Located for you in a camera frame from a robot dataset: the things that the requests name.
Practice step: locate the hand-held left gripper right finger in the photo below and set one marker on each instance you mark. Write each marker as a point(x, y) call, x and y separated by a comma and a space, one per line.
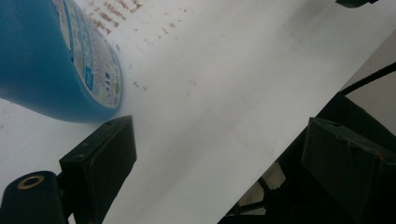
point(345, 168)

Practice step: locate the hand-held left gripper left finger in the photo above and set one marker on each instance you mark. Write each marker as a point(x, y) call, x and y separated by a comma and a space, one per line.
point(102, 161)

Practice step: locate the blue bottle with white cap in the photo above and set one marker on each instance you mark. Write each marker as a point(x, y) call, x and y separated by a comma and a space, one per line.
point(37, 56)

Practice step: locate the black metal stand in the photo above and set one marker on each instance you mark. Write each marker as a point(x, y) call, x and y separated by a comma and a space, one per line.
point(289, 199)

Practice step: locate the dark object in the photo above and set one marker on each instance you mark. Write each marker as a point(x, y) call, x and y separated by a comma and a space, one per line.
point(355, 2)

